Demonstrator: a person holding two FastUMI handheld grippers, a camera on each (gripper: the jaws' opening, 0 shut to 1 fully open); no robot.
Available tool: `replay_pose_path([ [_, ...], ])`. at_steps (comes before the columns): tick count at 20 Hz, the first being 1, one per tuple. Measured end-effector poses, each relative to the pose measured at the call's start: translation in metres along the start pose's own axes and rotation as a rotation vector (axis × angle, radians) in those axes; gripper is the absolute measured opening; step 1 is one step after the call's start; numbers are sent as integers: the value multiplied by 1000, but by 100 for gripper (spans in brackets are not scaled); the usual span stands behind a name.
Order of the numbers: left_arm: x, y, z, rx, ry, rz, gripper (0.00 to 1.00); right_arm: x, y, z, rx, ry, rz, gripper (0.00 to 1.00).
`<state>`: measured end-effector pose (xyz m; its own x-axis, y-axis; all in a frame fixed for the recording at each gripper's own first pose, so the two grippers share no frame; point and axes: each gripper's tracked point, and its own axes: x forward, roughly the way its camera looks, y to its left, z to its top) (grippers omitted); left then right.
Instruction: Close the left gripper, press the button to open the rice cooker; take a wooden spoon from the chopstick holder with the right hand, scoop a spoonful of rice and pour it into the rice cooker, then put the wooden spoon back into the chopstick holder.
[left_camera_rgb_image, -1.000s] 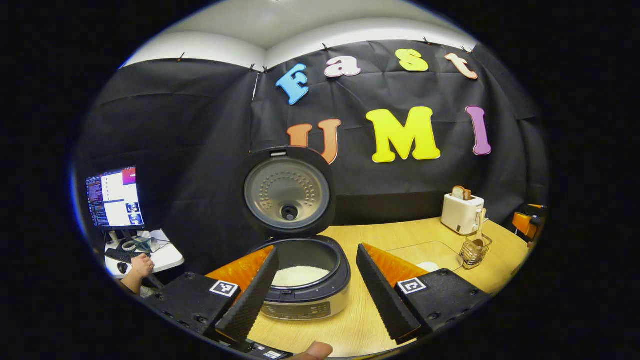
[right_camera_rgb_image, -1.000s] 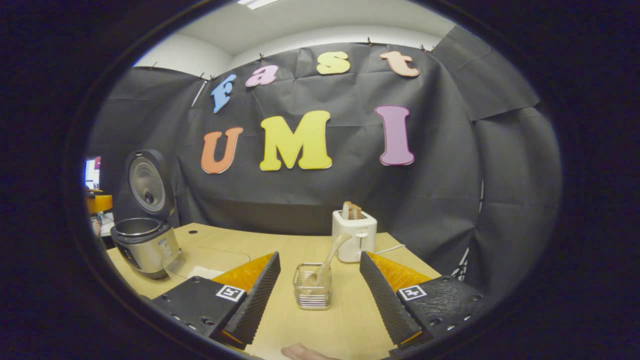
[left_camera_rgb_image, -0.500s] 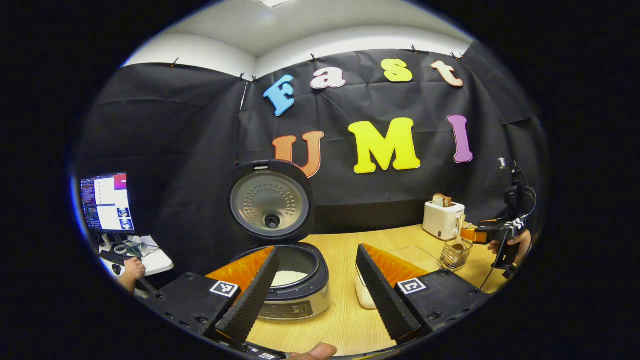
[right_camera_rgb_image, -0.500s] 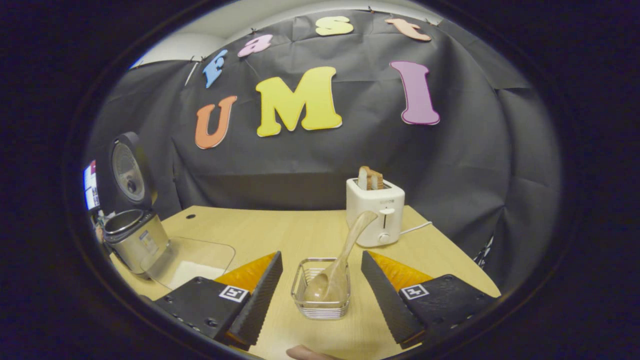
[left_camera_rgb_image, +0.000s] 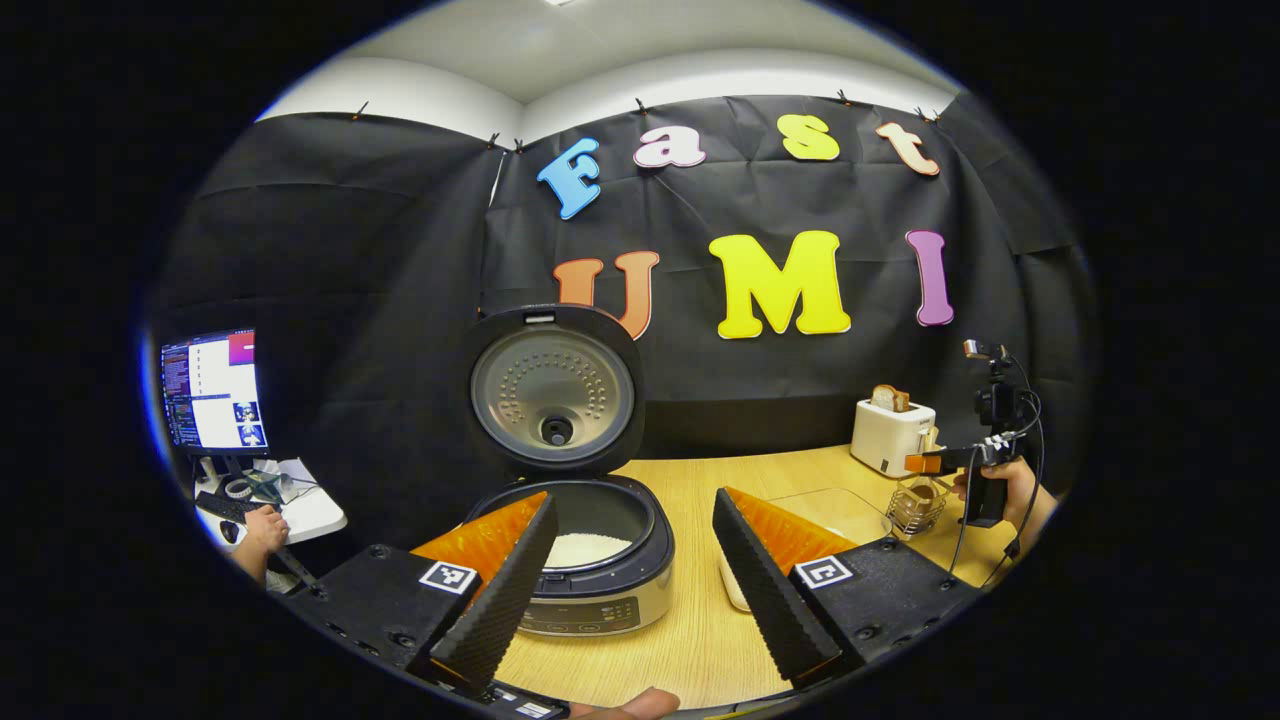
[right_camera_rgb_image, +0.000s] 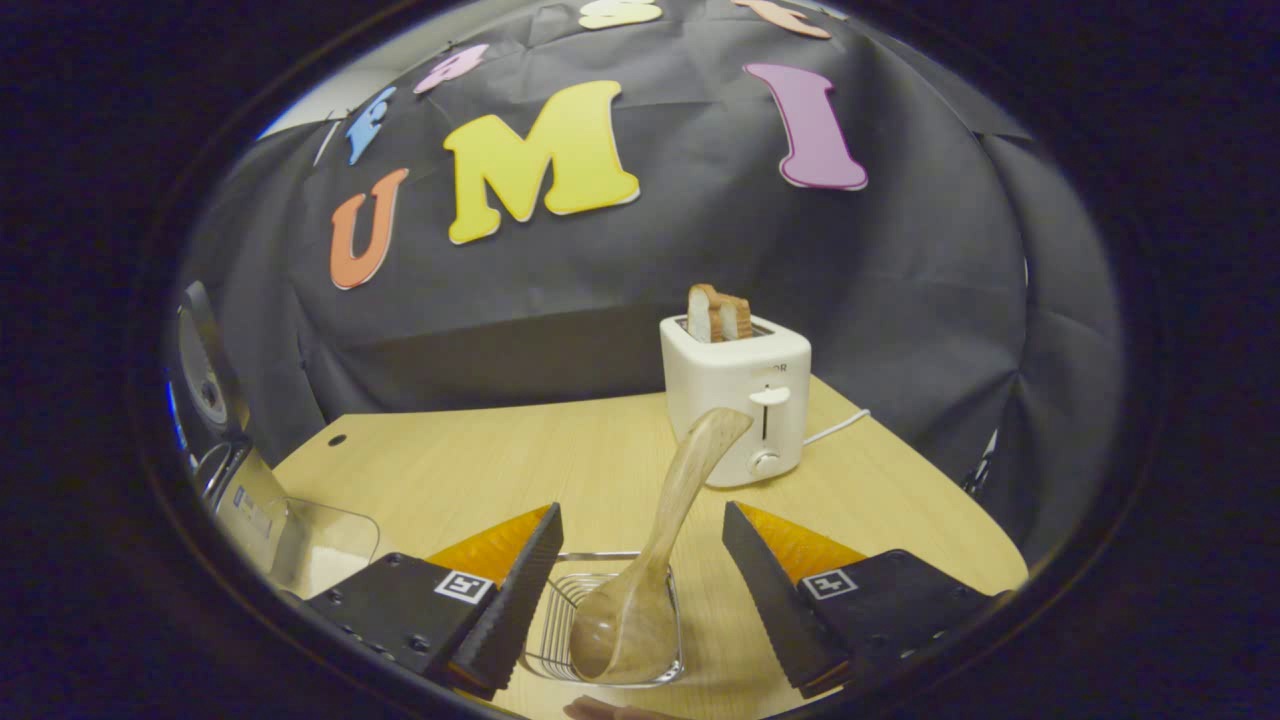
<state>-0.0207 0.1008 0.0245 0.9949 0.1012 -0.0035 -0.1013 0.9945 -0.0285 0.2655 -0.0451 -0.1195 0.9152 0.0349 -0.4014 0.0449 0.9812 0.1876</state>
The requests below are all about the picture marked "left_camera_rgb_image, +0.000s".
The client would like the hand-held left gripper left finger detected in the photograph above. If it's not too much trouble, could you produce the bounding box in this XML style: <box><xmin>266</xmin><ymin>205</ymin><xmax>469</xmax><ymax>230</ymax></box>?
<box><xmin>283</xmin><ymin>490</ymin><xmax>559</xmax><ymax>693</ymax></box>

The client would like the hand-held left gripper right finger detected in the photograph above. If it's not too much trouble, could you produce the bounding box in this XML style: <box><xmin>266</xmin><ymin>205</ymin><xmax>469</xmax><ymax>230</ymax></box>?
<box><xmin>712</xmin><ymin>487</ymin><xmax>981</xmax><ymax>691</ymax></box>

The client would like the wooden spoon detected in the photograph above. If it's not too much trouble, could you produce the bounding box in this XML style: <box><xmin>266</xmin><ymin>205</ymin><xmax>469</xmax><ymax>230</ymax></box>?
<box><xmin>900</xmin><ymin>428</ymin><xmax>943</xmax><ymax>526</ymax></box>

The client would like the clear wire chopstick holder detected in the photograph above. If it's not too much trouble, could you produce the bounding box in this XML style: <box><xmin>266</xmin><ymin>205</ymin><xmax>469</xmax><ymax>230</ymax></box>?
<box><xmin>887</xmin><ymin>478</ymin><xmax>949</xmax><ymax>538</ymax></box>

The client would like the silver black rice cooker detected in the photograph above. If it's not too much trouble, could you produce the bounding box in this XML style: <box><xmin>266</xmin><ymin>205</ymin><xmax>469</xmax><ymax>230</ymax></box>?
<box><xmin>462</xmin><ymin>303</ymin><xmax>676</xmax><ymax>638</ymax></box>

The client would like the white toaster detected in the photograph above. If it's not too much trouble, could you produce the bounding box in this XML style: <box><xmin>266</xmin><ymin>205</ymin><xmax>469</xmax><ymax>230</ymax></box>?
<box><xmin>850</xmin><ymin>398</ymin><xmax>938</xmax><ymax>478</ymax></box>

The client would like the clear plastic container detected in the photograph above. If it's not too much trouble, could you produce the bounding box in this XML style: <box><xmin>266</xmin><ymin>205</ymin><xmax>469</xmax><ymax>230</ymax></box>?
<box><xmin>718</xmin><ymin>487</ymin><xmax>896</xmax><ymax>613</ymax></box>

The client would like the white side desk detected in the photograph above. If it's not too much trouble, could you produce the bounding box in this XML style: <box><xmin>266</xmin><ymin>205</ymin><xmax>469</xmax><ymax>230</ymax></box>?
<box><xmin>195</xmin><ymin>458</ymin><xmax>349</xmax><ymax>591</ymax></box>

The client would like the black keyboard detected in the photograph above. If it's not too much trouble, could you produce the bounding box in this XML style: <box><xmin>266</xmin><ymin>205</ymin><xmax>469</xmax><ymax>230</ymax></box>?
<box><xmin>195</xmin><ymin>490</ymin><xmax>266</xmax><ymax>523</ymax></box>

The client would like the black backdrop cloth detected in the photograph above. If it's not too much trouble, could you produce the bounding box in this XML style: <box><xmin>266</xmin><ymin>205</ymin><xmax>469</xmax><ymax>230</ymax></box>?
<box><xmin>145</xmin><ymin>95</ymin><xmax>1096</xmax><ymax>561</ymax></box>

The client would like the computer monitor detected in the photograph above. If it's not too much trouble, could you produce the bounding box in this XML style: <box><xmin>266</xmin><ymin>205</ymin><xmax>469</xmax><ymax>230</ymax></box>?
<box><xmin>160</xmin><ymin>328</ymin><xmax>271</xmax><ymax>456</ymax></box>

